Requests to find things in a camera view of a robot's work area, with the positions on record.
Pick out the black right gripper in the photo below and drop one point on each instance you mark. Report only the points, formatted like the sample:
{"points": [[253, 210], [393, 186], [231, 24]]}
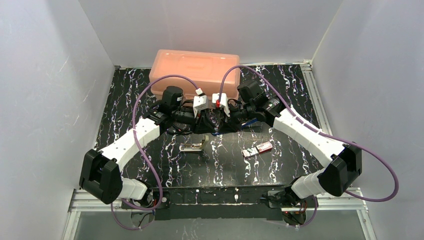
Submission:
{"points": [[224, 121]]}

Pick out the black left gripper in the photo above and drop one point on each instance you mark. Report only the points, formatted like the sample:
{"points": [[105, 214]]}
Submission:
{"points": [[200, 120]]}

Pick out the red white staple box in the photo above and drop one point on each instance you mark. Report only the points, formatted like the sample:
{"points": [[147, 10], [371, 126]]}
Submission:
{"points": [[257, 150]]}

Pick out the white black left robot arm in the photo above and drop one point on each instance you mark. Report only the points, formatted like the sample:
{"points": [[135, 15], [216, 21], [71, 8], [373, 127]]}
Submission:
{"points": [[101, 170]]}

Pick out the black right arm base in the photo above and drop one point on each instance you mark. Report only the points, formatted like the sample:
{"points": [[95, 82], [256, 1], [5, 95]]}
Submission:
{"points": [[276, 199]]}

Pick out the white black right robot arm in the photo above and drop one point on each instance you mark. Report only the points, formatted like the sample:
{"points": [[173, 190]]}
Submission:
{"points": [[341, 162]]}

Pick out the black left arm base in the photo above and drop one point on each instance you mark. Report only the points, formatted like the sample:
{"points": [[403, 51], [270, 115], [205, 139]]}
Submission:
{"points": [[149, 200]]}

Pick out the black marble pattern mat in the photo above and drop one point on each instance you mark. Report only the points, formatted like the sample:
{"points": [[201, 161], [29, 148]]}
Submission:
{"points": [[221, 162]]}

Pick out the pink translucent plastic storage box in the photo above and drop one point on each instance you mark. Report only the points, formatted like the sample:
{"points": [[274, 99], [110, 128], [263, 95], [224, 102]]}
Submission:
{"points": [[205, 69]]}

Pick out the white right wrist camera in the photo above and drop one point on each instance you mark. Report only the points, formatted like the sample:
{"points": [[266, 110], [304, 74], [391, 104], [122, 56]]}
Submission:
{"points": [[221, 101]]}

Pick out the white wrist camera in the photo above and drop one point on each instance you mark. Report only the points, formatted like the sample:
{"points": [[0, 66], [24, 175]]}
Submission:
{"points": [[200, 102], [221, 101]]}

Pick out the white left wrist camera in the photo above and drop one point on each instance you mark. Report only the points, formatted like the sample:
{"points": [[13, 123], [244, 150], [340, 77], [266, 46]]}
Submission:
{"points": [[200, 102]]}

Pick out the aluminium right frame rail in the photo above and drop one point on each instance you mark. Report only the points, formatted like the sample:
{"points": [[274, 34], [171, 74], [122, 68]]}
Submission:
{"points": [[307, 71]]}

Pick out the aluminium frame rail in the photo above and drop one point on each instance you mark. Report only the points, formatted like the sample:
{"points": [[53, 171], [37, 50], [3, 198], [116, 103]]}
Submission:
{"points": [[307, 71], [83, 201]]}

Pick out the aluminium front frame rail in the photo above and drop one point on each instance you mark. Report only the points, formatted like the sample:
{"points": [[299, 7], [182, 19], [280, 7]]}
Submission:
{"points": [[83, 201]]}

